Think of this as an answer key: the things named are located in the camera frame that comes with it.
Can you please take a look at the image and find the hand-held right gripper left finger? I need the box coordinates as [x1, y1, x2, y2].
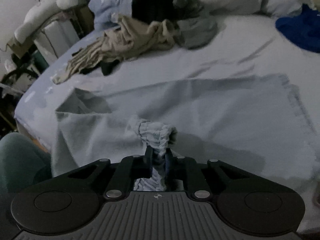
[54, 146, 153, 200]

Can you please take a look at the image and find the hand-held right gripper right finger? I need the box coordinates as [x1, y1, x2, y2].
[164, 150, 260, 200]

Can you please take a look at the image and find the light blue garment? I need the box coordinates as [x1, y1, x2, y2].
[51, 74, 317, 193]

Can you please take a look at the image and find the black garment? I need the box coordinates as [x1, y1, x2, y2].
[80, 59, 123, 77]
[131, 0, 188, 23]

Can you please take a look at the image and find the light blue printed bed sheet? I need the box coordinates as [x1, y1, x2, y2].
[14, 10, 320, 233]

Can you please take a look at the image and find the beige garment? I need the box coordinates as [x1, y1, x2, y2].
[51, 15, 182, 85]

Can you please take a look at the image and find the grey garment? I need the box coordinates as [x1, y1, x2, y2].
[172, 0, 218, 50]

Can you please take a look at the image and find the teal plastic bin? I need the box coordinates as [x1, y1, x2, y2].
[32, 50, 49, 70]

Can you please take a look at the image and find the cardboard box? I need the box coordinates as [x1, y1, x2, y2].
[6, 36, 28, 58]
[72, 5, 95, 39]

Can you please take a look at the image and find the light blue printed quilt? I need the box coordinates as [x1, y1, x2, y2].
[89, 0, 135, 32]

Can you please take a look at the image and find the white plush toy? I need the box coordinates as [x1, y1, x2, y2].
[14, 0, 87, 42]

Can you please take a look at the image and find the dark blue cloth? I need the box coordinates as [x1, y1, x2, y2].
[275, 4, 320, 54]

